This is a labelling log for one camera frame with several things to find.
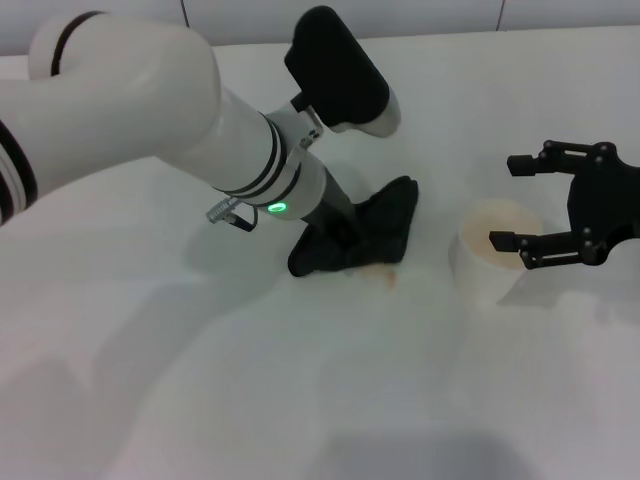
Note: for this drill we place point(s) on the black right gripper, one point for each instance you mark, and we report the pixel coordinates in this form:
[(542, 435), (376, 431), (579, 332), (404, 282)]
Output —
[(605, 210)]

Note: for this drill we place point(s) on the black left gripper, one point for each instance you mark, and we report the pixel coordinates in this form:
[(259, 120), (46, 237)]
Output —
[(340, 215)]

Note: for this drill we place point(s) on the dark cleaning rag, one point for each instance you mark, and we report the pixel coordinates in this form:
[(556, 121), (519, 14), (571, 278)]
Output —
[(390, 220)]

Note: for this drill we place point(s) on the white paper cup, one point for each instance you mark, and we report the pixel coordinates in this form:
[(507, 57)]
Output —
[(475, 270)]

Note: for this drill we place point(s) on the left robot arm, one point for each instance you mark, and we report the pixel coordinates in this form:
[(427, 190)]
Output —
[(150, 100)]

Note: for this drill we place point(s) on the brown liquid stain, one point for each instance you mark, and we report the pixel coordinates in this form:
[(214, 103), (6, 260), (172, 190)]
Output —
[(390, 280)]

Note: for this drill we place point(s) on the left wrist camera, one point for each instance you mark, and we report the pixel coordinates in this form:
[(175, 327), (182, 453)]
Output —
[(340, 75)]

